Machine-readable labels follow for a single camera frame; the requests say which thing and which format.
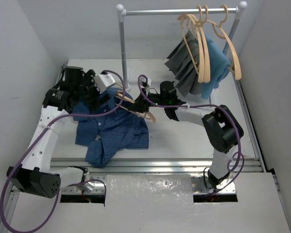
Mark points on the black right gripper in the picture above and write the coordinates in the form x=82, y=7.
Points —
x=141, y=104

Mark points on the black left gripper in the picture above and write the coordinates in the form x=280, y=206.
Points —
x=95, y=97

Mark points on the beige plastic hanger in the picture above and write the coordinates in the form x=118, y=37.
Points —
x=135, y=107

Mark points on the blue plaid shirt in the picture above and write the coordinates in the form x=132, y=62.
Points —
x=106, y=135

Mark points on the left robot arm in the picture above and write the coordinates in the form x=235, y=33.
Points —
x=32, y=174

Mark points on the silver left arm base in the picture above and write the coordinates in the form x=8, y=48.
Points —
x=89, y=184

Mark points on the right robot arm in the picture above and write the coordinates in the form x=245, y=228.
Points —
x=221, y=127

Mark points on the beige hanger with grey cloth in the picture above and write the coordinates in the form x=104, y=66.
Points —
x=188, y=38

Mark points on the empty beige hanger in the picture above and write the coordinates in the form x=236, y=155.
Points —
x=235, y=67

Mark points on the grey cloth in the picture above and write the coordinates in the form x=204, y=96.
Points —
x=179, y=63

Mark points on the light blue cloth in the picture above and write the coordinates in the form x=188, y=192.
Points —
x=218, y=68

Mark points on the white clothes rack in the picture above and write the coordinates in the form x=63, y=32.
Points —
x=223, y=18

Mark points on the white foam cover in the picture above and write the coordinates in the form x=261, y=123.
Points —
x=156, y=190

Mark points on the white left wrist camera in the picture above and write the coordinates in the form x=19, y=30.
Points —
x=103, y=82

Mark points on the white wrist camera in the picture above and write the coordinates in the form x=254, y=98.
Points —
x=103, y=82
x=146, y=82

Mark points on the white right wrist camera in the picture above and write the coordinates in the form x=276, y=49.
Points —
x=146, y=82

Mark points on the aluminium rail frame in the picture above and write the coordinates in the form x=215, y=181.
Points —
x=175, y=148

